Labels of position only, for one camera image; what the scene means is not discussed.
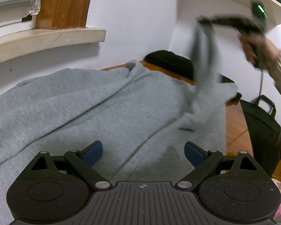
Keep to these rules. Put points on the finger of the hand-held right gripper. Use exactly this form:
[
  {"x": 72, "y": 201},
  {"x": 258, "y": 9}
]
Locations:
[{"x": 225, "y": 20}]

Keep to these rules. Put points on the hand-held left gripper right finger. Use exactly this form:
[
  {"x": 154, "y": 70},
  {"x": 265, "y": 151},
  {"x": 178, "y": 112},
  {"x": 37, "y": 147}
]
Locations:
[{"x": 193, "y": 153}]

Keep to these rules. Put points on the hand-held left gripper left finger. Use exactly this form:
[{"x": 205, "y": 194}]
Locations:
[{"x": 93, "y": 153}]

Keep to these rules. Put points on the grey printed t-shirt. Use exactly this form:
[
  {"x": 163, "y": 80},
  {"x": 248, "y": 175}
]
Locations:
[{"x": 84, "y": 103}]

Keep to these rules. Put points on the person's right hand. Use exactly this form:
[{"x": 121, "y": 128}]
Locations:
[{"x": 247, "y": 49}]

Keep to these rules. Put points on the black knit cloth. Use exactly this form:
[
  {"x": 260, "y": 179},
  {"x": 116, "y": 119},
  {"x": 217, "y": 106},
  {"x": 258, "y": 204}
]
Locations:
[{"x": 171, "y": 61}]

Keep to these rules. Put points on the black bag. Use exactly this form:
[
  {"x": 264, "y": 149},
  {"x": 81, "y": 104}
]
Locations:
[{"x": 260, "y": 131}]

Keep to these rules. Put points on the cream window sill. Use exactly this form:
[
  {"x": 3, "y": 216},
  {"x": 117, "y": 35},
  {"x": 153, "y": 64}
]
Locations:
[{"x": 37, "y": 42}]

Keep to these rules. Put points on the wooden window frame post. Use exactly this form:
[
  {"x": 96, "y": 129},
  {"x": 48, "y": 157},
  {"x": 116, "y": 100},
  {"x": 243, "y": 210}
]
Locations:
[{"x": 63, "y": 4}]

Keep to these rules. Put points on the white window frame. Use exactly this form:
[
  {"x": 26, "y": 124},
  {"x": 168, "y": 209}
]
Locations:
[{"x": 9, "y": 25}]

